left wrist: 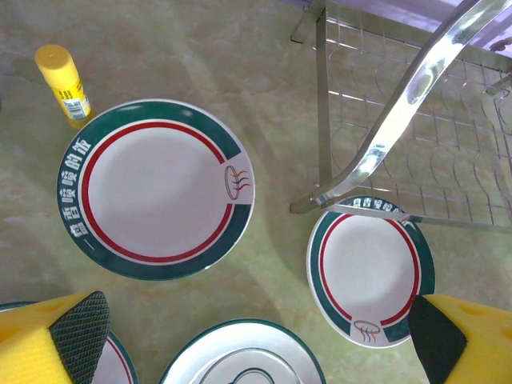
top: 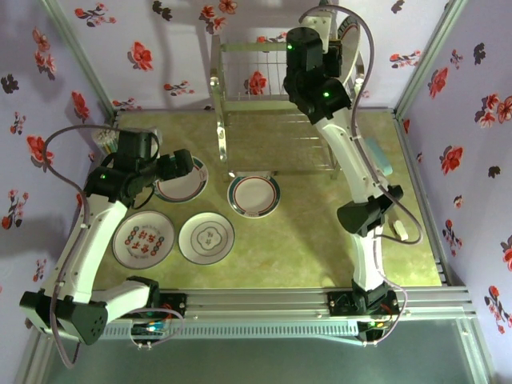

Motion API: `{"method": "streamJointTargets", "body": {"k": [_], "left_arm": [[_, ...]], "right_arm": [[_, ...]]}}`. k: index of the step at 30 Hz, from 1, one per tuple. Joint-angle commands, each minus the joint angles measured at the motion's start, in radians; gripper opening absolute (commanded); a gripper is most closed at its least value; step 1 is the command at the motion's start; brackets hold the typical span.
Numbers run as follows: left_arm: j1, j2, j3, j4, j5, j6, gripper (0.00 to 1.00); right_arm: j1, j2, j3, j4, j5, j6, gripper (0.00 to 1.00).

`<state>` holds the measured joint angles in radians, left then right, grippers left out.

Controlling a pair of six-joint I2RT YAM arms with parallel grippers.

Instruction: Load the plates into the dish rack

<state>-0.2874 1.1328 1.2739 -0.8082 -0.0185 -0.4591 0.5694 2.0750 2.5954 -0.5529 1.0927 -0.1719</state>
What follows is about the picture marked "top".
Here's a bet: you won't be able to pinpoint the white plate green lettered rim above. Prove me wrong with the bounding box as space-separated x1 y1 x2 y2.
334 15 362 95

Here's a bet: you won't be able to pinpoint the white plate red characters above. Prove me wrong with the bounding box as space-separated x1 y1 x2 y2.
112 210 176 269

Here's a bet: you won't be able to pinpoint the white plate half green rim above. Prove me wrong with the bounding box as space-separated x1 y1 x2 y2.
153 156 210 204

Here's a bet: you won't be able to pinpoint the white plate grey quatrefoil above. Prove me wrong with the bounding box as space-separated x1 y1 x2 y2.
178 212 236 266

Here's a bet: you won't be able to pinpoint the white plate green red rings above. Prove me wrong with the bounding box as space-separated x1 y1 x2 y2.
226 174 282 219

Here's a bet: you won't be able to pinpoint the cup of coloured sticks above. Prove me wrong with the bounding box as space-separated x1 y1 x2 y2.
92 126 120 156

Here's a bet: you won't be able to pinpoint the blue and cream stapler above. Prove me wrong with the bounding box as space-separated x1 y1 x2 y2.
366 137 393 177

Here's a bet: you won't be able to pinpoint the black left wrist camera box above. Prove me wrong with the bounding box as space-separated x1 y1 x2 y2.
114 130 160 162

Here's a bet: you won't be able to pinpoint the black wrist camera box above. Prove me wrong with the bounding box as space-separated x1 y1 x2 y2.
114 130 160 162
286 26 324 61

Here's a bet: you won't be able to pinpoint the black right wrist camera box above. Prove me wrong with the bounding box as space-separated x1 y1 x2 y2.
286 26 324 61

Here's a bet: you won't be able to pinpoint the metal wire dish rack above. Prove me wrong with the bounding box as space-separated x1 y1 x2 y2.
208 34 367 183

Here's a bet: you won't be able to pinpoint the grey right arm cable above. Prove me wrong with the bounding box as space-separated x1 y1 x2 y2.
298 6 424 347

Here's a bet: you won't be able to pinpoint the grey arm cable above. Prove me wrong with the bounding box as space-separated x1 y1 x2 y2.
44 124 121 370
298 6 424 347

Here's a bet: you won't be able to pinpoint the grey left arm cable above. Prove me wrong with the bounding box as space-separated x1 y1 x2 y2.
44 124 121 370

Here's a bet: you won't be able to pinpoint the aluminium table side rail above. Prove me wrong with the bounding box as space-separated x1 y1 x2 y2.
394 110 455 287
59 114 119 291

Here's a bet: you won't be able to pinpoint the aluminium frame post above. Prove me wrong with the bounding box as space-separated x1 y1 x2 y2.
39 0 119 121
394 0 469 117

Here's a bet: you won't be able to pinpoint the circuit board with wires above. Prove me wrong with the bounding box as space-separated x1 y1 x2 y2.
130 315 187 351
357 315 401 347

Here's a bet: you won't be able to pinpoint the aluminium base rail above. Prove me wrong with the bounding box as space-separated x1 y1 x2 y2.
39 286 479 321

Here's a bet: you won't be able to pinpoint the white slotted cable duct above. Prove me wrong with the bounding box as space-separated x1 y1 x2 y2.
98 321 360 340

